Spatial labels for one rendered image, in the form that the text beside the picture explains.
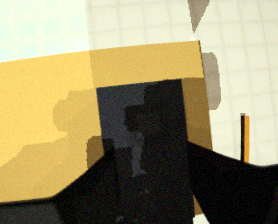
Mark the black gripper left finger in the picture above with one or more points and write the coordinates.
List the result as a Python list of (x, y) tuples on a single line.
[(93, 198)]

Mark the orange wooden bar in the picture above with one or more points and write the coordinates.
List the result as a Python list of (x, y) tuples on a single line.
[(245, 139)]

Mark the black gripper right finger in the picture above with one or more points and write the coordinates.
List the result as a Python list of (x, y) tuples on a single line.
[(230, 191)]

